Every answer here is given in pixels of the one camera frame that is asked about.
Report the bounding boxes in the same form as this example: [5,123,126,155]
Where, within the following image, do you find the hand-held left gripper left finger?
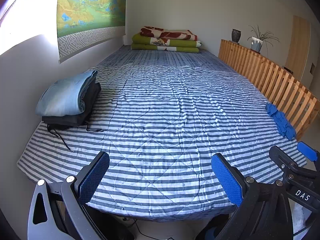
[27,151,110,240]

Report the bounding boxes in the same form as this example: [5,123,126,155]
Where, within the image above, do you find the folded red floral blanket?
[140,26,198,42]

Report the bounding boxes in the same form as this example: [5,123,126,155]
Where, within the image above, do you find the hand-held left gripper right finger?
[195,153,293,240]

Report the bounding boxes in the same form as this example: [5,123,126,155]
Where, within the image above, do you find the wooden door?
[286,15,311,82]

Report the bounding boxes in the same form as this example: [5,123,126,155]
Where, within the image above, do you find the black floor cable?
[130,219,177,240]

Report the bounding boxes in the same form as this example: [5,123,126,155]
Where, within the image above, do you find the striped bed blanket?
[17,49,308,223]

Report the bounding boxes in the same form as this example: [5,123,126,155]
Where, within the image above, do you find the blue shorts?
[265,102,297,141]

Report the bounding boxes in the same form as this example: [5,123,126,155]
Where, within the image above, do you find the folded black garment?
[41,81,104,152]

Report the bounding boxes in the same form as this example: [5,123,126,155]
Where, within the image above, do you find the potted plant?
[247,24,280,53]

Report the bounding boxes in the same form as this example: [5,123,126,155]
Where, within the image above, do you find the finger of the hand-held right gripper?
[297,141,320,171]
[269,145,300,178]

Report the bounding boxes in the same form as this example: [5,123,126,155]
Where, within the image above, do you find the landscape wall poster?
[57,0,127,64]

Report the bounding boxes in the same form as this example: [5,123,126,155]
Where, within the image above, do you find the folded light blue garment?
[35,70,98,118]

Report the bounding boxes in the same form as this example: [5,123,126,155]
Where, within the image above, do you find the wooden slatted bed rail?
[218,39,320,142]

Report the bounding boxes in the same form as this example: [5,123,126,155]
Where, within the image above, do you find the person's right hand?
[292,201,316,240]

